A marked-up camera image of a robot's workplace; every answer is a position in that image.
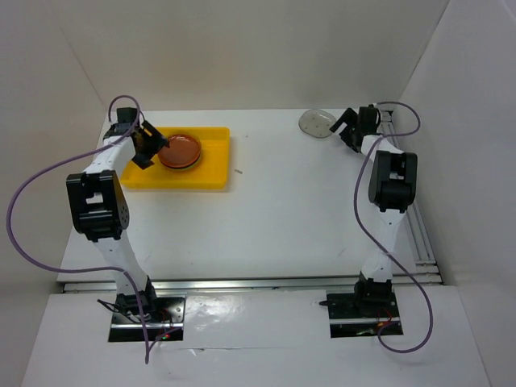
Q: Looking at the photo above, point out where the aluminium rail right side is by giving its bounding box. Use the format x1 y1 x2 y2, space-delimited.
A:
360 128 439 285

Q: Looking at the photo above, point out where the green plate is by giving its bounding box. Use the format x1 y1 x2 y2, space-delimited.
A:
168 158 201 171

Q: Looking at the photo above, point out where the aluminium rail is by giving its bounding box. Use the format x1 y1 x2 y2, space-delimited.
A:
64 273 443 293
360 128 439 285

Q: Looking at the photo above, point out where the yellow plastic bin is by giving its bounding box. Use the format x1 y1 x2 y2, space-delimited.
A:
119 127 231 190

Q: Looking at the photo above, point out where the aluminium rail front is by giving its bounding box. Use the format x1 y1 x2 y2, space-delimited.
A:
64 273 443 293

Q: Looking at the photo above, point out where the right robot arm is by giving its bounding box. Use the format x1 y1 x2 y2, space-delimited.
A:
331 105 418 316

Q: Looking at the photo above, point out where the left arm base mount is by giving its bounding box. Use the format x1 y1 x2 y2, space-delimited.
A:
97 296 186 343

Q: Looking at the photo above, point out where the grey translucent plate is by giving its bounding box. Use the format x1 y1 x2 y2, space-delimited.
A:
158 134 202 160
298 109 336 139

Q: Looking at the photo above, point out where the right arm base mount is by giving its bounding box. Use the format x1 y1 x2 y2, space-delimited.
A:
318 293 403 339

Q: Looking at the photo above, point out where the orange plate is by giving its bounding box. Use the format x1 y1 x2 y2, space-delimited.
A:
158 156 201 170

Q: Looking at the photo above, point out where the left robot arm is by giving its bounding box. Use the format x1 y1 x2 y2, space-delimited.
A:
66 107 167 322

